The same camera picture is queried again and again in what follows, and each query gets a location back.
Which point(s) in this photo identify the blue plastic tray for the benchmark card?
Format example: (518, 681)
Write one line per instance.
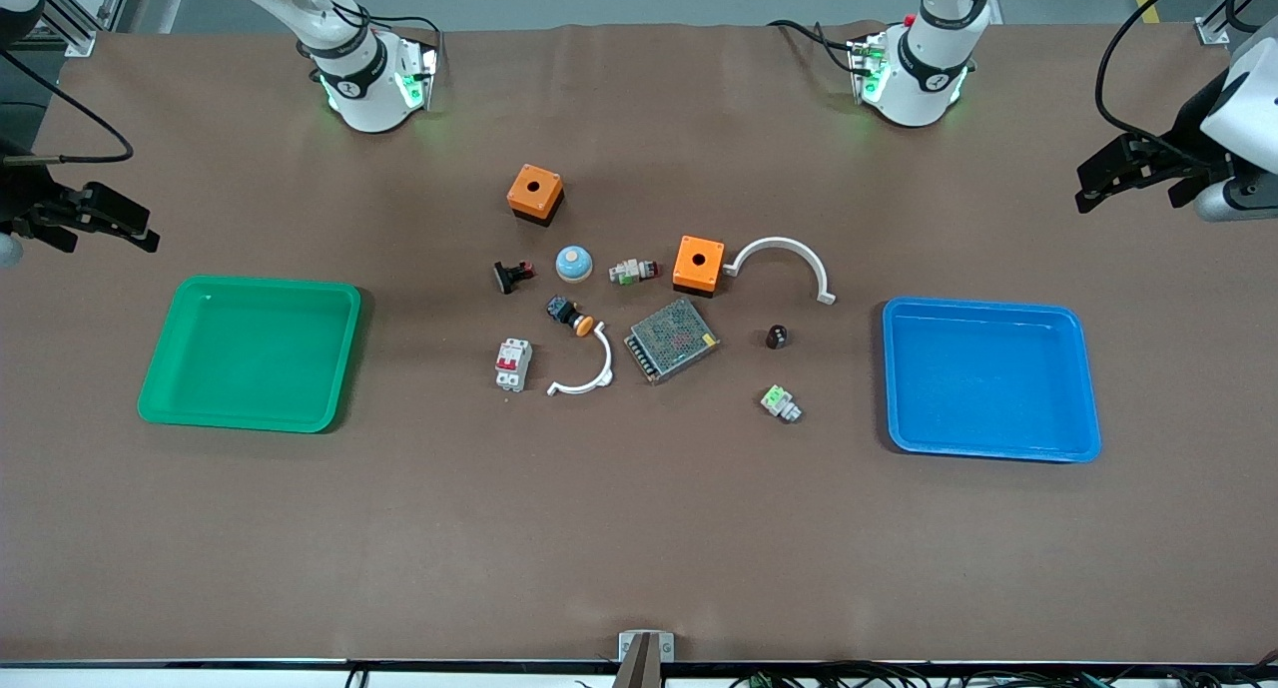
(988, 378)

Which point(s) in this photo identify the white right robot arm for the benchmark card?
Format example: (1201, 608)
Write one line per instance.
(359, 89)

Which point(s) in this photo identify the blue dome push button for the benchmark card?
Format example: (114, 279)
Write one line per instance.
(574, 264)

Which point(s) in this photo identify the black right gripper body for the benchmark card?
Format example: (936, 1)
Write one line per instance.
(25, 197)

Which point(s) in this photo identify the white circuit breaker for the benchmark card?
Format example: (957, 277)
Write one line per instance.
(512, 363)

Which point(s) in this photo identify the grey metal table bracket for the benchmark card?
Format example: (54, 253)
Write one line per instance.
(644, 653)

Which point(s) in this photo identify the orange button box black base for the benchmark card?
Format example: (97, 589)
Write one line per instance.
(699, 261)
(534, 189)

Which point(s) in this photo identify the aluminium frame post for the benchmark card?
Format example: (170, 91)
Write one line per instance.
(80, 41)
(1211, 31)

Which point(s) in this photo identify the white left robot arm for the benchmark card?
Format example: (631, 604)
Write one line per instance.
(924, 79)

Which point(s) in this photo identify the orange mushroom push button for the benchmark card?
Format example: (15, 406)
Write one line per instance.
(564, 312)

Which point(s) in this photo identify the green white contact block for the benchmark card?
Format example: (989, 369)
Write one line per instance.
(779, 402)

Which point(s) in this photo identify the brown table mat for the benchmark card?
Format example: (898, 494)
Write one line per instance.
(639, 528)

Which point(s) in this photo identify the green plastic tray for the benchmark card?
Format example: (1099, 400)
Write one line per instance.
(250, 358)

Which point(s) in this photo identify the white green red switch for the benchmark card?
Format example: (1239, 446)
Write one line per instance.
(629, 271)

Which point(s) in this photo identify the black red switch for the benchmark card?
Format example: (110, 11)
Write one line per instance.
(509, 277)

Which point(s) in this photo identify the metal mesh power supply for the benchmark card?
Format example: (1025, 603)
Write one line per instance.
(671, 341)

